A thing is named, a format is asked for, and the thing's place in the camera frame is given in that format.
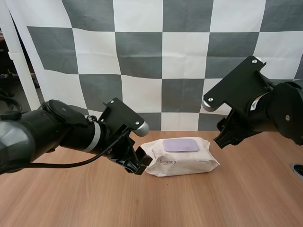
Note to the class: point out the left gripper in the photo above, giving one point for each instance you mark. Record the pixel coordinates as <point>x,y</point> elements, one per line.
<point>119,147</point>

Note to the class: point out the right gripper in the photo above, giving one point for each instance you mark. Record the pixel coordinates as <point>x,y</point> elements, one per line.
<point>233,132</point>

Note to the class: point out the white wet wipes pack lilac lid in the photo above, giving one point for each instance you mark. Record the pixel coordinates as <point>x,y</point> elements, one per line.
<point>182,158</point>

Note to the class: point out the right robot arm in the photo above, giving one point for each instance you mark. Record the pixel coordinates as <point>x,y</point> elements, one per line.
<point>281,113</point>

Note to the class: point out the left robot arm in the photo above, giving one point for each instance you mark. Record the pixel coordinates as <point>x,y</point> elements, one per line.
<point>42,127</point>

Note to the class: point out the checked cloth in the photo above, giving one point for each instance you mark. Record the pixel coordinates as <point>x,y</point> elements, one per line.
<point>151,61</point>

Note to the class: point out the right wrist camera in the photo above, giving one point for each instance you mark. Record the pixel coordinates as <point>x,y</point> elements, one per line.
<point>236,82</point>

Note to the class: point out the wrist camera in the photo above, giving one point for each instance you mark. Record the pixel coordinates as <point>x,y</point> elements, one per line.
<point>236,82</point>
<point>123,113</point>

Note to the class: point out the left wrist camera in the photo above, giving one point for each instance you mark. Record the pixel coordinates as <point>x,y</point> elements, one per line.
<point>123,113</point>

